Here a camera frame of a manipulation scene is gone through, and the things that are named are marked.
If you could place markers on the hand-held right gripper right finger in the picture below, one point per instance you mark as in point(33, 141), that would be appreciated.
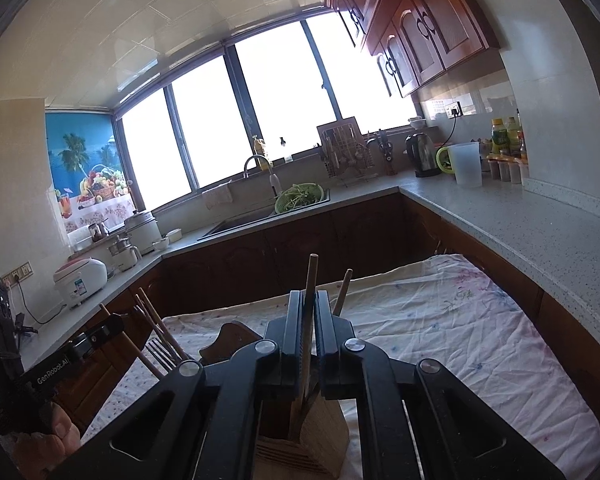
point(325, 325)

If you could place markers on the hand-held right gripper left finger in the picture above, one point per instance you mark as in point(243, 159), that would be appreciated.
point(295, 320)

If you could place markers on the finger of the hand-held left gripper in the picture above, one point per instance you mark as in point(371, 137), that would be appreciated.
point(100, 332)

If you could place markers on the metal fork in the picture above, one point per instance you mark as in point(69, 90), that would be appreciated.
point(161, 351)

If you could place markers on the wooden utensil holder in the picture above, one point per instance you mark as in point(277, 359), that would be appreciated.
point(325, 430)

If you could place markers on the person's left hand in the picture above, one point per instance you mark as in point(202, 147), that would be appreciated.
point(55, 445)

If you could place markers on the white rice cooker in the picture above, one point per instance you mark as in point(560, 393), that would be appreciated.
point(80, 280)

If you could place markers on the wooden base cabinets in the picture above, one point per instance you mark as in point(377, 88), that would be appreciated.
point(305, 240)

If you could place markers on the small white electric pot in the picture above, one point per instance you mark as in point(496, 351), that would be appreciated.
point(125, 255)

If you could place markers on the floral tablecloth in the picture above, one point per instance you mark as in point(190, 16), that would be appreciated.
point(430, 320)

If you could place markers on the steel kitchen sink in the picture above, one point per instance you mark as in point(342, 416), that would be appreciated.
point(240, 222)

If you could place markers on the large white cooker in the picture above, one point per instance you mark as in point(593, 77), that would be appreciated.
point(142, 227)

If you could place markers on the green colander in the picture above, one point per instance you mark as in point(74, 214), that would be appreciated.
point(280, 207)

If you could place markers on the green vegetables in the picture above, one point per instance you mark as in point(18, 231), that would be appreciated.
point(297, 195)

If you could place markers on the white dish cloth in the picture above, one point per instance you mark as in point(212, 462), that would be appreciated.
point(217, 195)

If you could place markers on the chrome faucet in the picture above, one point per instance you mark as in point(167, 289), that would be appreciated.
point(260, 162)

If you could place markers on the yellow soap bottle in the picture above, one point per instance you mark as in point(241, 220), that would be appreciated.
point(259, 147)

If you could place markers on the knife block with scissors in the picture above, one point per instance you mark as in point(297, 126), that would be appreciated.
point(385, 152)

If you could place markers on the grey stone countertop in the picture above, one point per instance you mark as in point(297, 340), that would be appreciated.
point(480, 220)

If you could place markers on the fruit and palm poster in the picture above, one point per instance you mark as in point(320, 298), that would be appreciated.
point(80, 145)

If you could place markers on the steel electric kettle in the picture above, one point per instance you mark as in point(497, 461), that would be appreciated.
point(422, 155)

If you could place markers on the green cup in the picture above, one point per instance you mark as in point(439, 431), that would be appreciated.
point(444, 160)

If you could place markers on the white plastic jug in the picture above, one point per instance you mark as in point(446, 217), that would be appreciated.
point(466, 165)

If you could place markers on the kitchen window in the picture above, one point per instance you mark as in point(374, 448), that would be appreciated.
point(280, 100)

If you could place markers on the small white bowl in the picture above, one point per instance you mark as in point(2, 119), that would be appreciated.
point(417, 123)

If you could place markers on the row of spice jars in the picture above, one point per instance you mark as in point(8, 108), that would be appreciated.
point(505, 170)

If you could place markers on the green label bottle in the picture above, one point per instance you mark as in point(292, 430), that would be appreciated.
point(500, 137)

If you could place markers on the yellow label bottle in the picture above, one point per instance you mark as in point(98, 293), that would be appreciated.
point(513, 135)

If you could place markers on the dark sauce bottle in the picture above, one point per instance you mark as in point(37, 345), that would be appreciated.
point(522, 132)

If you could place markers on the white wall socket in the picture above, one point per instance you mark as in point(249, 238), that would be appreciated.
point(22, 272)
point(452, 110)

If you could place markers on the wooden wall cabinets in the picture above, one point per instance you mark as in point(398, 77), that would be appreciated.
point(430, 25)

